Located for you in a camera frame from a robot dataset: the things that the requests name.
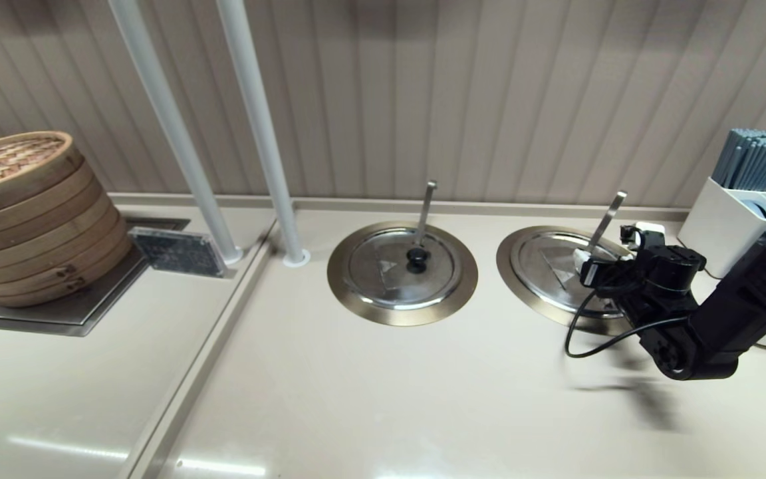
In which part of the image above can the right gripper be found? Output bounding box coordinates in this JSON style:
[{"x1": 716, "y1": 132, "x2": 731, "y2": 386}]
[{"x1": 573, "y1": 248, "x2": 654, "y2": 300}]

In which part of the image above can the stainless lid with black knob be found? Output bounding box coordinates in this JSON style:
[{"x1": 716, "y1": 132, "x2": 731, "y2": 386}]
[
  {"x1": 342, "y1": 228, "x2": 463, "y2": 311},
  {"x1": 511, "y1": 230, "x2": 631, "y2": 317}
]

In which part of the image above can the right steel pot lid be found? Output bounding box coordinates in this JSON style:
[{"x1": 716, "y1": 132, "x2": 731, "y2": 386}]
[{"x1": 496, "y1": 225, "x2": 643, "y2": 336}]

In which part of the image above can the steel pot lid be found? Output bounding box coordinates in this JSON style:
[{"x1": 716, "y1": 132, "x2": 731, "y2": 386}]
[
  {"x1": 327, "y1": 221, "x2": 479, "y2": 327},
  {"x1": 496, "y1": 225, "x2": 643, "y2": 336}
]

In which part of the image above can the left steel pot lid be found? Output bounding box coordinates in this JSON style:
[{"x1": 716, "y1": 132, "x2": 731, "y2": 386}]
[{"x1": 327, "y1": 221, "x2": 479, "y2": 327}]

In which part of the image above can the stainless steel tray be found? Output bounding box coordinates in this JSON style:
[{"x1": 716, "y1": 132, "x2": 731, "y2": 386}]
[{"x1": 0, "y1": 216, "x2": 192, "y2": 337}]

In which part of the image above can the woven bamboo steamer lid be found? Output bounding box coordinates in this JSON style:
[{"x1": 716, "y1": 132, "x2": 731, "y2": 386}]
[{"x1": 0, "y1": 131, "x2": 85, "y2": 223}]

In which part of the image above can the white utensil holder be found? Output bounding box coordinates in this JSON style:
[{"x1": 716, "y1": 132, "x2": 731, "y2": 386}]
[{"x1": 678, "y1": 176, "x2": 766, "y2": 280}]

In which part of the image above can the grey-blue spoon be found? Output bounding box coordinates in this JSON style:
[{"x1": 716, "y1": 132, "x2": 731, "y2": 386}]
[{"x1": 737, "y1": 195, "x2": 766, "y2": 223}]

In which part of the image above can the grey chopsticks bundle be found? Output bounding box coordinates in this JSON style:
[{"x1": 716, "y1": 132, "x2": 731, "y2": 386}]
[{"x1": 711, "y1": 128, "x2": 766, "y2": 194}]

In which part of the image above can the white pole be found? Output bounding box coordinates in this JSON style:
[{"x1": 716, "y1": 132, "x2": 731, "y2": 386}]
[
  {"x1": 215, "y1": 0, "x2": 311, "y2": 269},
  {"x1": 107, "y1": 0, "x2": 245, "y2": 265}
]

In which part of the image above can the clear acrylic sign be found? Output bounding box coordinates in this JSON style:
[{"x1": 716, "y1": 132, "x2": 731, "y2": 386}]
[{"x1": 128, "y1": 226, "x2": 228, "y2": 279}]

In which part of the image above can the bamboo steamer basket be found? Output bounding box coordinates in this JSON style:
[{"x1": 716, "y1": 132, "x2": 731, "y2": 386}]
[
  {"x1": 0, "y1": 256, "x2": 132, "y2": 309},
  {"x1": 0, "y1": 196, "x2": 121, "y2": 259},
  {"x1": 0, "y1": 223, "x2": 133, "y2": 283},
  {"x1": 0, "y1": 174, "x2": 104, "y2": 241}
]

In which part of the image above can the steel ladle handle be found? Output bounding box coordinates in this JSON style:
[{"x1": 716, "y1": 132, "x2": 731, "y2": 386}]
[
  {"x1": 414, "y1": 180, "x2": 438, "y2": 249},
  {"x1": 585, "y1": 191, "x2": 628, "y2": 254}
]

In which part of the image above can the black cable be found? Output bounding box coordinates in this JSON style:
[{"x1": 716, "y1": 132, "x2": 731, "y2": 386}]
[{"x1": 564, "y1": 279, "x2": 693, "y2": 360}]

